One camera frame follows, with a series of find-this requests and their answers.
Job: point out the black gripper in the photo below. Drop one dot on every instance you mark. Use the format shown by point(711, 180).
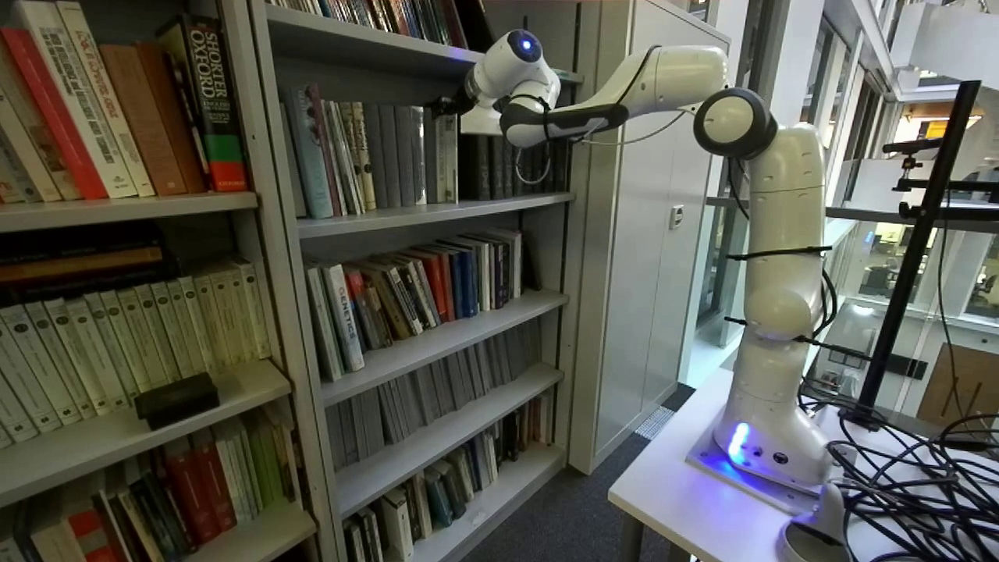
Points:
point(457, 101)

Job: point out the small pale booklet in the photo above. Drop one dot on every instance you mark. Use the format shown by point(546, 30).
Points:
point(434, 159)

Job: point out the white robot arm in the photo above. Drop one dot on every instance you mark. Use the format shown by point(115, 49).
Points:
point(783, 259)

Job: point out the white patterned Cambridge book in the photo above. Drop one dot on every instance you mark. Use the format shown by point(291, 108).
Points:
point(449, 159)

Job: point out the grey cloth book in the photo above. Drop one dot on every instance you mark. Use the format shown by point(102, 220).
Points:
point(395, 157)
point(381, 157)
point(423, 157)

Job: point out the glossy grey book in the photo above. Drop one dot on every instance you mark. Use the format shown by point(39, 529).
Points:
point(407, 157)

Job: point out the thin white book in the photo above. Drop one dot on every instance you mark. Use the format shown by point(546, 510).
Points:
point(338, 157)

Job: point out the teal book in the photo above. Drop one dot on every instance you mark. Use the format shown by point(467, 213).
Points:
point(309, 157)

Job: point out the blue book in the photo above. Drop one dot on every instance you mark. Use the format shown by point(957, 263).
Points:
point(467, 279)

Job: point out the orange red book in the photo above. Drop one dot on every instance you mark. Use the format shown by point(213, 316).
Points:
point(361, 300)

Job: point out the dark book green red band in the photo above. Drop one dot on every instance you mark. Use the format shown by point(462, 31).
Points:
point(213, 96)

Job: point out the pale blue-grey book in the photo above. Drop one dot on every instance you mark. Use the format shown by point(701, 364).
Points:
point(326, 328)

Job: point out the brown book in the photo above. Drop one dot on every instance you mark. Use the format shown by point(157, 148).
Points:
point(150, 121)

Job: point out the white book red lettering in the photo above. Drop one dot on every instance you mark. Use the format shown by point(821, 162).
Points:
point(95, 105)

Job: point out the dark bound numbered volume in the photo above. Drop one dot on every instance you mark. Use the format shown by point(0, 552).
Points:
point(546, 169)
point(563, 166)
point(507, 172)
point(535, 172)
point(518, 172)
point(467, 172)
point(479, 172)
point(493, 172)

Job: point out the mixed coloured paperbacks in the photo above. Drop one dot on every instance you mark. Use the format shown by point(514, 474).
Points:
point(407, 14)

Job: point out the leaning brown books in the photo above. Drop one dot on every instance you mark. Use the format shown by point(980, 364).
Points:
point(395, 297)

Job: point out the grey metal bookshelf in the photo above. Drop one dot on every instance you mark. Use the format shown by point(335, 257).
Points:
point(125, 208)
point(448, 346)

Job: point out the grey bound volumes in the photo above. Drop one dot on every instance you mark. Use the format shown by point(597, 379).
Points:
point(438, 401)

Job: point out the mixed dark and white books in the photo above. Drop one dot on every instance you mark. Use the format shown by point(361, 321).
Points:
point(448, 487)

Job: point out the small black box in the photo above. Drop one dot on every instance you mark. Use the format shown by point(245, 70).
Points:
point(176, 401)

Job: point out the stacked dark flat books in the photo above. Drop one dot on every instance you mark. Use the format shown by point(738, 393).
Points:
point(74, 267)

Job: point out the white bound volumes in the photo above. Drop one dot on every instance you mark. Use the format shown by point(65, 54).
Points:
point(114, 345)

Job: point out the beige books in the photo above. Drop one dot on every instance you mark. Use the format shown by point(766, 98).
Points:
point(21, 157)

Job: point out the red and green books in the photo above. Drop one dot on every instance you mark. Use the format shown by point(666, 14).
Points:
point(197, 486)

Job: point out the black metal stand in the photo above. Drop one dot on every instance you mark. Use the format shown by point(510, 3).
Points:
point(916, 252)

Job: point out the white lamp shade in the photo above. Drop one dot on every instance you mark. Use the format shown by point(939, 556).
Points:
point(957, 40)

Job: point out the grey round device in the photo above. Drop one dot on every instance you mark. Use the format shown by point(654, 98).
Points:
point(814, 544)

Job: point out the brown cardboard box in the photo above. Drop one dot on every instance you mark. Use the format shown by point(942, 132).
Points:
point(964, 386)

